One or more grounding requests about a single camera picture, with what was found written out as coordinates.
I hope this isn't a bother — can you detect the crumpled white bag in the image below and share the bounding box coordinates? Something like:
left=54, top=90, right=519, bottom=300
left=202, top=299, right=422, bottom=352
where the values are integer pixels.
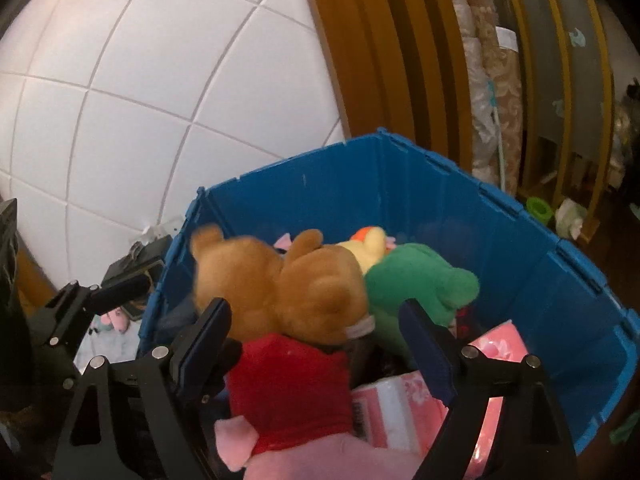
left=555, top=199, right=586, bottom=238

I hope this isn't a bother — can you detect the black gift box gold handle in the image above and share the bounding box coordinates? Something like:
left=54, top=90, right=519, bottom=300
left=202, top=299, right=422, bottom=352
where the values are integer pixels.
left=102, top=237, right=173, bottom=321

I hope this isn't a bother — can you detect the blue plastic crate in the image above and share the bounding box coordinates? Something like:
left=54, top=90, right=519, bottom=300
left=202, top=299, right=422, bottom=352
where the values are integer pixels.
left=137, top=127, right=633, bottom=456

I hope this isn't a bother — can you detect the white padded headboard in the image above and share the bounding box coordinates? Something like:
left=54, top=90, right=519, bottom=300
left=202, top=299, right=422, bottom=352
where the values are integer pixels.
left=0, top=0, right=351, bottom=281

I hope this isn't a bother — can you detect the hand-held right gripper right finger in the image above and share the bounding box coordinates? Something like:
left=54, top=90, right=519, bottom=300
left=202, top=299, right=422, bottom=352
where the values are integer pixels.
left=398, top=299, right=574, bottom=480

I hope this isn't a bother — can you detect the pink tissue packet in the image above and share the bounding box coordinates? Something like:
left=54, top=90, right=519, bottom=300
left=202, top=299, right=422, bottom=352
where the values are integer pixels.
left=350, top=372, right=451, bottom=458
left=462, top=320, right=528, bottom=480

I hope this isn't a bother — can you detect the pig plush toy red dress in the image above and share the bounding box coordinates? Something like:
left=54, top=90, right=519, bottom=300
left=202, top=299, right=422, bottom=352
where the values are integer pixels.
left=215, top=332, right=431, bottom=480

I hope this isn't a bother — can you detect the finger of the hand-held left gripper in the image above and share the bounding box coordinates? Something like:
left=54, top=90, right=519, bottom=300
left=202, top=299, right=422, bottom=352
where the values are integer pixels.
left=30, top=276, right=152, bottom=348

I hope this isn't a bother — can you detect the wooden headboard post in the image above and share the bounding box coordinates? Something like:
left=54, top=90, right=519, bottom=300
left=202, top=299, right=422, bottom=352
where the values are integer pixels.
left=300, top=0, right=473, bottom=171

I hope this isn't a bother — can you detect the teal and pink plush toy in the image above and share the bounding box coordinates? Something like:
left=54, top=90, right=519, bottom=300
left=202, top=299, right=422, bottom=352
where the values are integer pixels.
left=97, top=310, right=132, bottom=333

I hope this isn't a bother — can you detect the brown bear plush toy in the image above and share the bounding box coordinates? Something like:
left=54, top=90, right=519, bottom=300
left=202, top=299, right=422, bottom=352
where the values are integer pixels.
left=191, top=225, right=376, bottom=346

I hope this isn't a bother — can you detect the beige patterned fabric roll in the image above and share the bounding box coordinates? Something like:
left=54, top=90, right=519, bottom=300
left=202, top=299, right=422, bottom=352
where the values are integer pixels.
left=475, top=0, right=525, bottom=196

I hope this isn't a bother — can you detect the green and yellow plush toy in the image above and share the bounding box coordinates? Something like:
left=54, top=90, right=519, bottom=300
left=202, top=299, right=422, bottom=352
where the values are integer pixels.
left=336, top=226, right=481, bottom=356

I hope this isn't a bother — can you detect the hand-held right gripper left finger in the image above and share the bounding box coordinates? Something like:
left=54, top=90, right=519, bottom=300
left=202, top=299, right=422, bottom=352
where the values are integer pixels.
left=52, top=298, right=243, bottom=480

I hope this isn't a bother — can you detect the green plastic cup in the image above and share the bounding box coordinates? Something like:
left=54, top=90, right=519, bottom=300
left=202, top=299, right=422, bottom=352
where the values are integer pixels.
left=526, top=196, right=553, bottom=223

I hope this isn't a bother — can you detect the pale patterned fabric roll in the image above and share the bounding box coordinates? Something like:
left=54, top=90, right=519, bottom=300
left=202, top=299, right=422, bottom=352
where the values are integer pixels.
left=457, top=0, right=501, bottom=181

